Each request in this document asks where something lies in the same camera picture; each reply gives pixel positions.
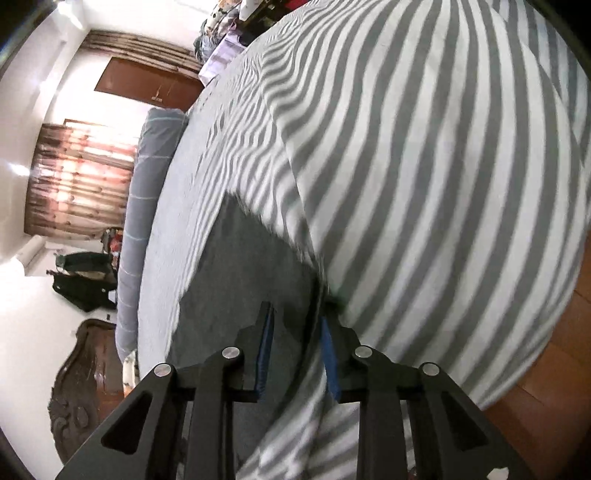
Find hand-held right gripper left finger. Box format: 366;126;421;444
55;302;276;480

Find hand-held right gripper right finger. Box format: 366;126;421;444
320;302;536;480

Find black denim pants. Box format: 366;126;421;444
166;191;335;462

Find floral pillow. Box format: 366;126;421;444
121;351;141;393

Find grey folded quilt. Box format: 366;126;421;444
115;108;189;363

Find carved wooden headboard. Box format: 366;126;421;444
48;318;134;469

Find dark hanging clothes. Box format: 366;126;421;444
51;251;118;312

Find grey white striped bed sheet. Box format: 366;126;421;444
136;0;591;480

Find patterned window curtain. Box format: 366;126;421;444
23;119;139;238

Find brown wooden door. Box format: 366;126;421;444
95;58;205;114

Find purple cloth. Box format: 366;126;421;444
199;32;252;86

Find brown striped curtain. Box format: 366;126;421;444
83;30;206;75

